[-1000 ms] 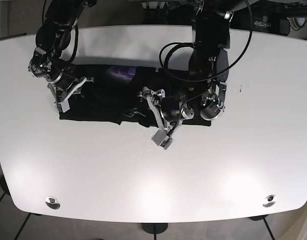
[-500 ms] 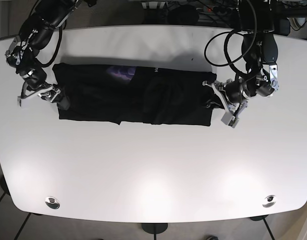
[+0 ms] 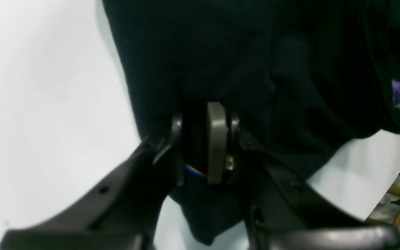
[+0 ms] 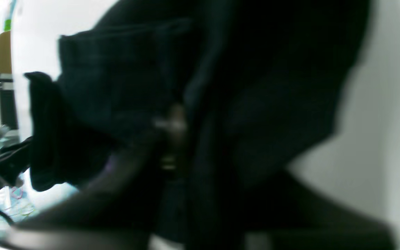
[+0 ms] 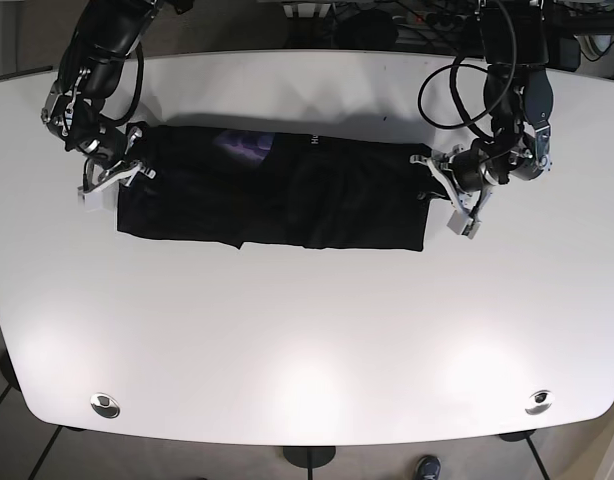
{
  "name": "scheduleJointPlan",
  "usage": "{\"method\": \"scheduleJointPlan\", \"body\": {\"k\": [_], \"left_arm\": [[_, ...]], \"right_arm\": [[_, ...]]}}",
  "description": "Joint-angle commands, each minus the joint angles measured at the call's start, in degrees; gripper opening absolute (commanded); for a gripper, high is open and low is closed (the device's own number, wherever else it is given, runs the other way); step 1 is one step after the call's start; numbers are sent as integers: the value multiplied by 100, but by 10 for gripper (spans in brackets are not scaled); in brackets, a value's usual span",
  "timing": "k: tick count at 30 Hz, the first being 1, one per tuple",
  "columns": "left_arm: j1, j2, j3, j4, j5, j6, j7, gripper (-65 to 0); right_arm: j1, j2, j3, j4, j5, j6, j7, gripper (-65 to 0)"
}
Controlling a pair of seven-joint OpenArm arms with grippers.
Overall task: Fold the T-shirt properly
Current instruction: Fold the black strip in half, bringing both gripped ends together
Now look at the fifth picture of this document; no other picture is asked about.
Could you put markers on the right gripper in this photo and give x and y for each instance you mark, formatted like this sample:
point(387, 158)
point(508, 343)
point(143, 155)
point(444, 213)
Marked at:
point(104, 175)

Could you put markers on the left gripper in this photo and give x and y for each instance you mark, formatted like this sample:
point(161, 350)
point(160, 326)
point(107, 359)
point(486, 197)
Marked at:
point(465, 176)

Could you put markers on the black printed T-shirt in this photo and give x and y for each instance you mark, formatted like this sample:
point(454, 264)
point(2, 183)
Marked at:
point(236, 187)

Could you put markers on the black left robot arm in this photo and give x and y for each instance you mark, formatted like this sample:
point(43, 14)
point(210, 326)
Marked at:
point(513, 133)

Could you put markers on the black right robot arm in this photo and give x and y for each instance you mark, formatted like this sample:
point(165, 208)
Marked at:
point(107, 33)

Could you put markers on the left chrome table grommet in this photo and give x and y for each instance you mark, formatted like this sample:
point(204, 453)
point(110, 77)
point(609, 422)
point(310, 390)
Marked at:
point(104, 405)

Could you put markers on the chrome table grommet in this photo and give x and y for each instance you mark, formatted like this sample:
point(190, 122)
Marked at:
point(104, 405)
point(539, 402)

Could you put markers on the right chrome table grommet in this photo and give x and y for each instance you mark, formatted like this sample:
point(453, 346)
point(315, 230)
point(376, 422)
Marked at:
point(539, 402)

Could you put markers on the grey sneaker shoe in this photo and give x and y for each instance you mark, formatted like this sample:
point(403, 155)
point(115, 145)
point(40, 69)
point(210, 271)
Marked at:
point(428, 468)

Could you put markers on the front black table foot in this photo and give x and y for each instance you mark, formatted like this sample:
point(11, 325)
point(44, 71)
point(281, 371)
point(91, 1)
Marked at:
point(306, 457)

